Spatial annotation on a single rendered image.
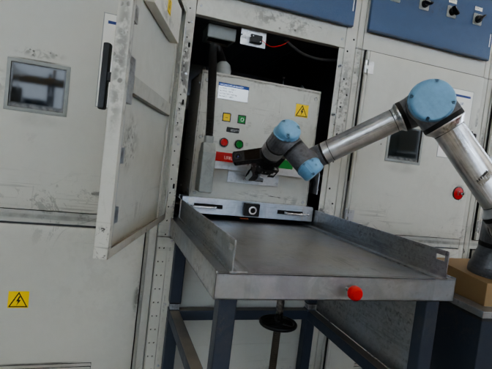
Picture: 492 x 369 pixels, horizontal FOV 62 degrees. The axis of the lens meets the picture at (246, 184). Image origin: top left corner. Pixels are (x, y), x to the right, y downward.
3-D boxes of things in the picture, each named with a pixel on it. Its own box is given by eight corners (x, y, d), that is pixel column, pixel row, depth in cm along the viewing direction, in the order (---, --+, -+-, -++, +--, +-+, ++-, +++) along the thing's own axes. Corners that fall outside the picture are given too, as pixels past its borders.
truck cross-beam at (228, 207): (311, 222, 169) (313, 207, 169) (180, 211, 152) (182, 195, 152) (306, 220, 174) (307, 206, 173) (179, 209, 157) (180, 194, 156)
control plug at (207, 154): (211, 193, 145) (217, 143, 144) (198, 192, 143) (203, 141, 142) (206, 190, 152) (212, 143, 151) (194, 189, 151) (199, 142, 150)
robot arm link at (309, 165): (328, 165, 133) (306, 140, 135) (323, 167, 123) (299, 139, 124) (310, 181, 136) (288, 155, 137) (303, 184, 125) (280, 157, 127)
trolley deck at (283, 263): (452, 301, 103) (456, 277, 103) (213, 299, 84) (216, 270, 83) (322, 241, 167) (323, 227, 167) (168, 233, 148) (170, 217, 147)
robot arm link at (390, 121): (433, 83, 132) (296, 148, 147) (438, 77, 121) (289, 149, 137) (449, 115, 131) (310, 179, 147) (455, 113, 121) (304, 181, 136)
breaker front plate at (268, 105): (306, 210, 168) (321, 93, 166) (189, 200, 153) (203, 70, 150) (305, 209, 169) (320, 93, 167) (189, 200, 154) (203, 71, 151)
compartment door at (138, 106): (75, 256, 85) (111, -113, 81) (147, 216, 148) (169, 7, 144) (107, 260, 85) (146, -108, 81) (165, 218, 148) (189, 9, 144)
